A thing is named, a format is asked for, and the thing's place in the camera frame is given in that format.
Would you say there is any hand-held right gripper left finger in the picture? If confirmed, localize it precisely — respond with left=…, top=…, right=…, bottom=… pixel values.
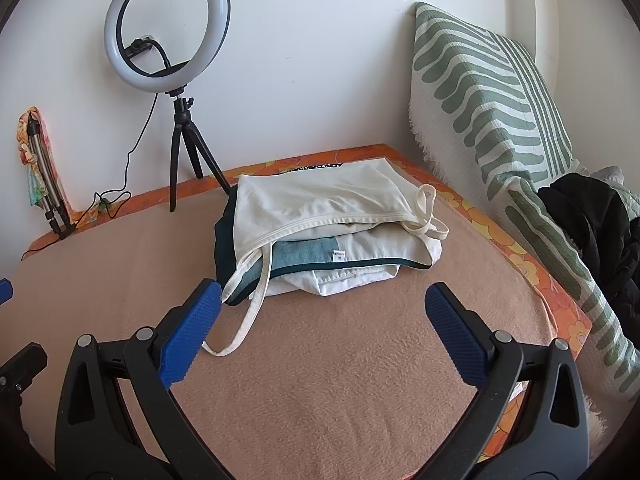
left=52, top=278, right=222, bottom=480

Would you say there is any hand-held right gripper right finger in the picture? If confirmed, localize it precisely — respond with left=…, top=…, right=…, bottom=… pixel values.
left=420, top=282, right=590, bottom=480

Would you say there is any folded silver tripod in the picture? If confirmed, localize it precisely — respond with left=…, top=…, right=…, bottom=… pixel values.
left=25, top=117, right=76, bottom=238

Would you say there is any orange floral bed sheet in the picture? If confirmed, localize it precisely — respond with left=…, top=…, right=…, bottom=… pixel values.
left=22, top=144, right=596, bottom=480

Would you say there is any peach blanket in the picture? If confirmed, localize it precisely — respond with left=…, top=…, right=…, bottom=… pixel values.
left=0, top=157, right=561, bottom=480

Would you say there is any white folded garment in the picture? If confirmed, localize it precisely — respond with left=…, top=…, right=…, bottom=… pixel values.
left=260, top=265, right=401, bottom=297

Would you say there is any white teal-trimmed shirt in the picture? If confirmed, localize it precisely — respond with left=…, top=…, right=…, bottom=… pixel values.
left=214, top=160, right=443, bottom=306

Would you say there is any colourful patterned cloth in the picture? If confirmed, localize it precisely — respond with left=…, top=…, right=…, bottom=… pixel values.
left=17, top=106, right=63, bottom=208

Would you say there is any black jacket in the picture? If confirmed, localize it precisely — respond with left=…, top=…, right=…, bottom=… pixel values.
left=537, top=172, right=640, bottom=331

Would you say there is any black mini tripod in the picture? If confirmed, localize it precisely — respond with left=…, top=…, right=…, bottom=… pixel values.
left=169, top=89, right=233, bottom=212

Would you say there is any green striped white blanket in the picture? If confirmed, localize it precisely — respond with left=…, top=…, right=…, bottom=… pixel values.
left=407, top=1, right=640, bottom=396

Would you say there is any thin black cable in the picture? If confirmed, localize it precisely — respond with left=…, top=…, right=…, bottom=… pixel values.
left=22, top=92, right=158, bottom=261

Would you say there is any white ring light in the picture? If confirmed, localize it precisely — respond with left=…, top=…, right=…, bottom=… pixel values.
left=103, top=0, right=232, bottom=95

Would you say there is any black ring light plug cable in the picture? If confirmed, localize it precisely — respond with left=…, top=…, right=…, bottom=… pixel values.
left=125, top=35, right=193, bottom=73

